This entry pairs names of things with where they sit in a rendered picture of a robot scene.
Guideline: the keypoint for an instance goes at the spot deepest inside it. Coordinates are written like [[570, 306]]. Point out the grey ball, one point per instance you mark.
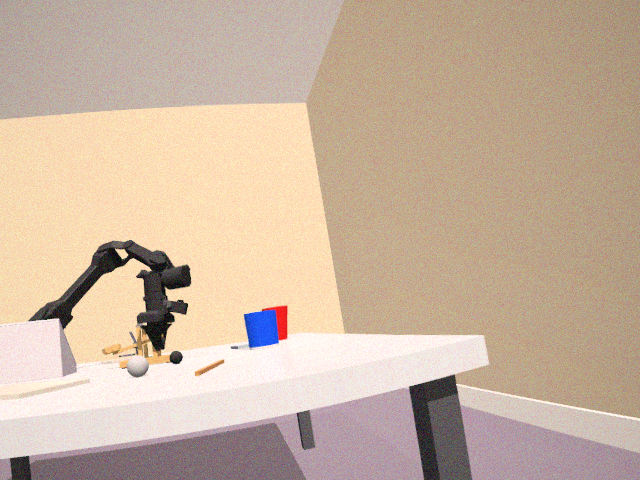
[[137, 366]]

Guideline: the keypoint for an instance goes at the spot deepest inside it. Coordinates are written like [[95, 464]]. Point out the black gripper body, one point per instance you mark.
[[154, 312]]

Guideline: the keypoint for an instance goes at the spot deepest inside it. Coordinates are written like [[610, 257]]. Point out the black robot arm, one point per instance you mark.
[[104, 261]]

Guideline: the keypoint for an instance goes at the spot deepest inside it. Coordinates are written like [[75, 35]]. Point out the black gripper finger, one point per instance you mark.
[[153, 332], [164, 333]]

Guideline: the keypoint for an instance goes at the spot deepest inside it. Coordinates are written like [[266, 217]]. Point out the tan wooden stick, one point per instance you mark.
[[208, 368]]

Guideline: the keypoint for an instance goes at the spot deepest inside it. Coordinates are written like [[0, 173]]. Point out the red cup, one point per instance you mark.
[[281, 317]]

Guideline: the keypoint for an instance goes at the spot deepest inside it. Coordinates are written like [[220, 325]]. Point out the blue mug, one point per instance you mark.
[[262, 329]]

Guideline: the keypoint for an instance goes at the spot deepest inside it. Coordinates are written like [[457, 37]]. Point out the black ball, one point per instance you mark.
[[176, 357]]

